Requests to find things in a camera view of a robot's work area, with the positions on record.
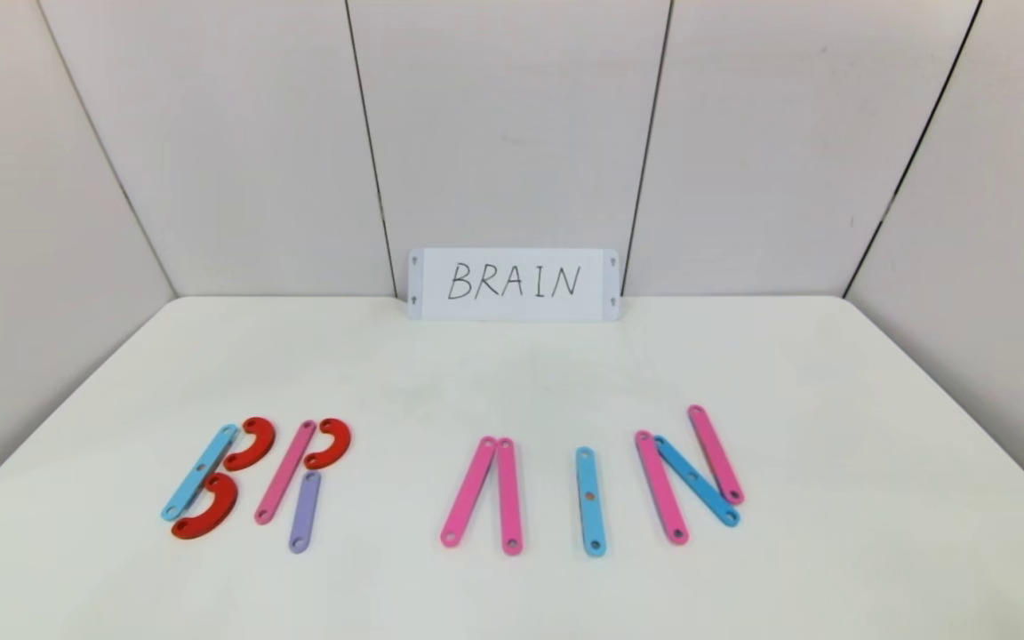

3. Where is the small red curved piece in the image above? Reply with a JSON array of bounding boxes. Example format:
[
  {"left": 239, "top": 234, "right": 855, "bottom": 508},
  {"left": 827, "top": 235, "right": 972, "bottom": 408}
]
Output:
[{"left": 303, "top": 418, "right": 353, "bottom": 471}]

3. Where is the pink bar with holes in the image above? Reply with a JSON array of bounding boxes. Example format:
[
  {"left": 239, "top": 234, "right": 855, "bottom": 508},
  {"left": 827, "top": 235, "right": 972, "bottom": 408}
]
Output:
[
  {"left": 635, "top": 430, "right": 691, "bottom": 546},
  {"left": 440, "top": 436, "right": 498, "bottom": 548},
  {"left": 687, "top": 404, "right": 747, "bottom": 508},
  {"left": 496, "top": 437, "right": 524, "bottom": 557},
  {"left": 254, "top": 420, "right": 317, "bottom": 526}
]

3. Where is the short blue bar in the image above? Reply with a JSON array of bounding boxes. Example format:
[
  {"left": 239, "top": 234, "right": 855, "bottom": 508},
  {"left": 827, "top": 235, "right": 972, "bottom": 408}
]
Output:
[{"left": 655, "top": 435, "right": 742, "bottom": 529}]

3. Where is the short purple bar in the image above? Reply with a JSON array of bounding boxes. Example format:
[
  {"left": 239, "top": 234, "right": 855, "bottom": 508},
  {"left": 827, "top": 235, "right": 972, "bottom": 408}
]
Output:
[{"left": 288, "top": 471, "right": 323, "bottom": 555}]

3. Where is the white BRAIN sign card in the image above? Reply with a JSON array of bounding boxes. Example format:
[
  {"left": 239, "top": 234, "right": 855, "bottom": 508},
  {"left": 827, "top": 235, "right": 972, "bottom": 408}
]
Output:
[{"left": 406, "top": 248, "right": 621, "bottom": 322}]

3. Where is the long blue flat bar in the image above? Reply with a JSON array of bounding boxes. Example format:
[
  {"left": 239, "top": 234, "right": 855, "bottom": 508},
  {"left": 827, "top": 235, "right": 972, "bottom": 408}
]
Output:
[
  {"left": 575, "top": 446, "right": 608, "bottom": 559},
  {"left": 161, "top": 424, "right": 239, "bottom": 523}
]

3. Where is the large red curved piece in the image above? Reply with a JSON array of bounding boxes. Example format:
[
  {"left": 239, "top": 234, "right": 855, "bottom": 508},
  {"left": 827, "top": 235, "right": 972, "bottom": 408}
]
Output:
[
  {"left": 223, "top": 417, "right": 276, "bottom": 472},
  {"left": 171, "top": 472, "right": 239, "bottom": 540}
]

